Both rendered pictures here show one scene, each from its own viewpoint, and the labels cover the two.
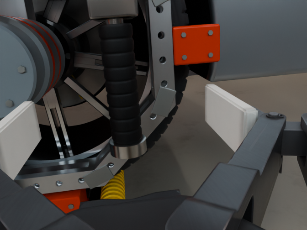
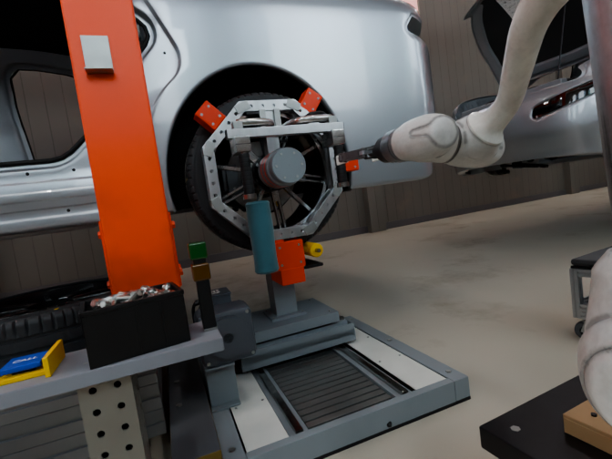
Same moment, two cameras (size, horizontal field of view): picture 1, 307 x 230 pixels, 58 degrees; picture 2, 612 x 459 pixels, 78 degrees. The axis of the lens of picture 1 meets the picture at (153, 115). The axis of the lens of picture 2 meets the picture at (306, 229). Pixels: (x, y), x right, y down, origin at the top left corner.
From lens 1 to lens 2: 111 cm
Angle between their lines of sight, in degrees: 20
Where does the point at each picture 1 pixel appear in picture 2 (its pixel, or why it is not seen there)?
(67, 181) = (295, 231)
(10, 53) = (298, 158)
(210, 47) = (354, 163)
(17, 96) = (300, 173)
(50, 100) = (275, 197)
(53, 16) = not seen: hidden behind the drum
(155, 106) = (334, 190)
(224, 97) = not seen: hidden behind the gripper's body
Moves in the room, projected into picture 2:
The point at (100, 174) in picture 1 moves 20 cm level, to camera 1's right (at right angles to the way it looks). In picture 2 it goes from (311, 227) to (357, 219)
